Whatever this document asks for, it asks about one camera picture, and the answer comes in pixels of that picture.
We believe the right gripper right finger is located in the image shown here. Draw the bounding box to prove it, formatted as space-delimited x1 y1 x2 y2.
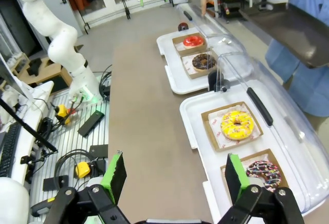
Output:
218 153 305 224

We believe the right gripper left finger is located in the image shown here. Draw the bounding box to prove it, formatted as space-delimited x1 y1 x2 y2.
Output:
45 151 132 224

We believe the cardboard box of chocolate donut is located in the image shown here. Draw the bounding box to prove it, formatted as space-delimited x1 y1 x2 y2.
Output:
180 52 219 80

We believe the chocolate glazed donut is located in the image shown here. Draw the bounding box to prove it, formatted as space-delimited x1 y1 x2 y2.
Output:
191 53 217 72

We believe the black serving tray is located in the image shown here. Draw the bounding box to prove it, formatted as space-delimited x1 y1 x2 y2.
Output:
239 3 329 69

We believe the dark donut with coloured sprinkles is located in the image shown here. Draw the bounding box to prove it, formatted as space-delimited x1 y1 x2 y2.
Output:
246 160 282 193

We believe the yellow sprinkled donut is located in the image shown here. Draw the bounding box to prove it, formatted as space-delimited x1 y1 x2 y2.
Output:
220 110 255 141

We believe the cardboard box of sprinkled donut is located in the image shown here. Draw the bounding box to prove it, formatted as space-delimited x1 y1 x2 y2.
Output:
220 148 290 204

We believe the cardboard box of yellow donut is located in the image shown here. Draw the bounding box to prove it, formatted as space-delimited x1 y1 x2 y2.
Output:
200 101 264 153

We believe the person's torso blue shirt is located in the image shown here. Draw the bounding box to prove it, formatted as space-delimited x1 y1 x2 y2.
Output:
264 0 329 119

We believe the cardboard box of red donut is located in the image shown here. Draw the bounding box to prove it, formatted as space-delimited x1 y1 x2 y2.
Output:
171 32 208 57

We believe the red glazed donut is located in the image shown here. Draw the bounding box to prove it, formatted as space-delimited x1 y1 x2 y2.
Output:
182 35 205 50

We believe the yellow emergency stop button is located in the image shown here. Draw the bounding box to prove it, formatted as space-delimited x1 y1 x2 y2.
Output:
55 104 71 125
74 161 91 179

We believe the long black box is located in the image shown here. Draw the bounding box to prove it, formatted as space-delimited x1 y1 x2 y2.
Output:
77 109 105 138

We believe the flat black plate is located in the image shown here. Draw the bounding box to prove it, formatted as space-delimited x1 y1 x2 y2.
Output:
42 175 69 192

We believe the white display tray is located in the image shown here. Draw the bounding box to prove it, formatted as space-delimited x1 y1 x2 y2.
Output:
156 31 220 95
178 91 323 215

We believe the black yellow handheld device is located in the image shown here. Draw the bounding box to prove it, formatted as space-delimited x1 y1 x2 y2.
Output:
30 197 57 217

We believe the black tripod pole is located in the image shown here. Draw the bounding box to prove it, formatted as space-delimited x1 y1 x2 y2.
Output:
0 97 58 153

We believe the black computer keyboard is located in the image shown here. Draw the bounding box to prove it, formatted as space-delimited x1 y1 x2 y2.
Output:
0 122 22 179

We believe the white side desk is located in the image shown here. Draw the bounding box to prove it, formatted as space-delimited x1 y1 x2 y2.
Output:
0 80 55 185

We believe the open cardboard box black foam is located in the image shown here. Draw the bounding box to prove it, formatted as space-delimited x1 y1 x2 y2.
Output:
17 56 73 94

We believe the coiled black cable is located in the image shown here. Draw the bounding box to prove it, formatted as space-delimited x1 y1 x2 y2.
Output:
54 147 91 184

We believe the bundle of black cables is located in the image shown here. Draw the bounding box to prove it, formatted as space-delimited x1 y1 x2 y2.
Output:
98 64 113 102

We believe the clear dome lid black handle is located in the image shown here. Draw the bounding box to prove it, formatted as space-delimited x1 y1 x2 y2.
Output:
176 3 245 58
207 53 327 211

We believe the black wire shelf cart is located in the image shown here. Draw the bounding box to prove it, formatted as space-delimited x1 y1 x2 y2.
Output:
220 0 249 20

